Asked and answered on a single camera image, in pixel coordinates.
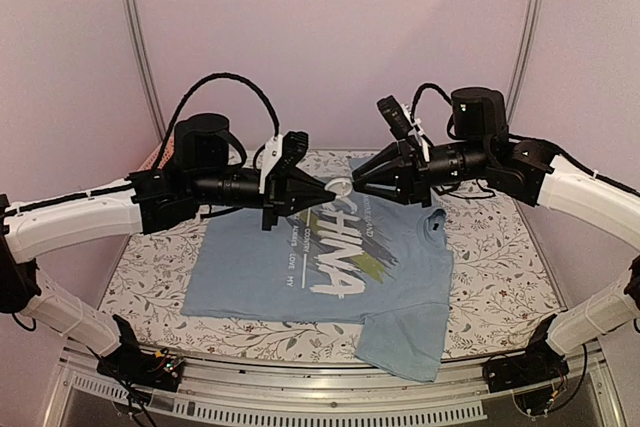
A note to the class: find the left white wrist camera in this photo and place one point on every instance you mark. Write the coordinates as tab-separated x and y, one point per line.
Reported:
280	154

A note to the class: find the aluminium front rail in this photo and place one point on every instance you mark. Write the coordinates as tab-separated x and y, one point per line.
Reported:
224	391

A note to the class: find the floral patterned tablecloth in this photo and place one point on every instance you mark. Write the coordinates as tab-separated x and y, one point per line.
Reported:
501	289

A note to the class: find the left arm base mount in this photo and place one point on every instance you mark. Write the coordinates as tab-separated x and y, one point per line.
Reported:
129	364

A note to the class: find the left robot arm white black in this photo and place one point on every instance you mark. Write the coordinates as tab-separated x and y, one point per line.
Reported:
198	173

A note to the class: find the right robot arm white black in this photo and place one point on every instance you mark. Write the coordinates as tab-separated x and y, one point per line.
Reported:
532	171

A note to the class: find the light blue printed t-shirt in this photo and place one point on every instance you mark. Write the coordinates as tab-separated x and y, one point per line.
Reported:
358	260

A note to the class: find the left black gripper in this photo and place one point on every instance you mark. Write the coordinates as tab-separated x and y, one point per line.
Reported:
291	192

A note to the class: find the left aluminium frame post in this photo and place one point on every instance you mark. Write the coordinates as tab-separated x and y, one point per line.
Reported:
141	58

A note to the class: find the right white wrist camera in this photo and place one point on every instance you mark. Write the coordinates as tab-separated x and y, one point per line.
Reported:
402	125

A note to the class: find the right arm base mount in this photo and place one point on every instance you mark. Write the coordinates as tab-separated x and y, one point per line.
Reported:
503	373

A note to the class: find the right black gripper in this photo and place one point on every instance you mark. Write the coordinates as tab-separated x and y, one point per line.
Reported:
407	170

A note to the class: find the pink plastic basket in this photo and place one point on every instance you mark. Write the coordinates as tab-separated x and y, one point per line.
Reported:
167	153

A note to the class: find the gold brooch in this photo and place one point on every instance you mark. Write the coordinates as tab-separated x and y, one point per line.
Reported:
339	187

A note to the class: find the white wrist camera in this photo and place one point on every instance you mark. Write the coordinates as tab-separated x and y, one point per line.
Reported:
402	125
280	154

